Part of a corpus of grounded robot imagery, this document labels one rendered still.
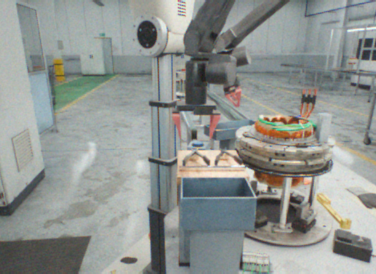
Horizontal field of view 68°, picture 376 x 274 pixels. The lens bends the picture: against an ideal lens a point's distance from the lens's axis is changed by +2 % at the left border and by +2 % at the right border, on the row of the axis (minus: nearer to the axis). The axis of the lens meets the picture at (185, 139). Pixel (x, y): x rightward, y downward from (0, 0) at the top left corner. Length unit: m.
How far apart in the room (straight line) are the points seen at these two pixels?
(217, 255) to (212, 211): 0.14
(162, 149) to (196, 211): 0.61
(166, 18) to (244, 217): 0.73
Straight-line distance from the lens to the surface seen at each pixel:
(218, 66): 0.67
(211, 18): 0.69
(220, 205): 0.63
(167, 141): 1.18
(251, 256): 0.87
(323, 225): 1.11
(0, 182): 2.80
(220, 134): 1.14
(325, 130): 0.98
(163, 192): 1.27
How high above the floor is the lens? 1.38
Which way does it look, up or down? 18 degrees down
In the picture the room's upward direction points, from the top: straight up
